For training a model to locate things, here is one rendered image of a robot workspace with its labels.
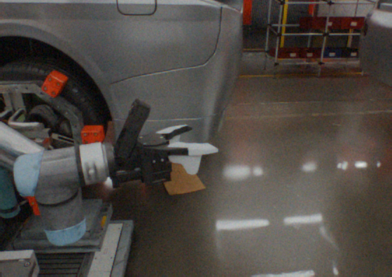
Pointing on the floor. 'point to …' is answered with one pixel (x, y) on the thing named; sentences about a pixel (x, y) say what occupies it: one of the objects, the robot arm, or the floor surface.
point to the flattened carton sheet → (182, 181)
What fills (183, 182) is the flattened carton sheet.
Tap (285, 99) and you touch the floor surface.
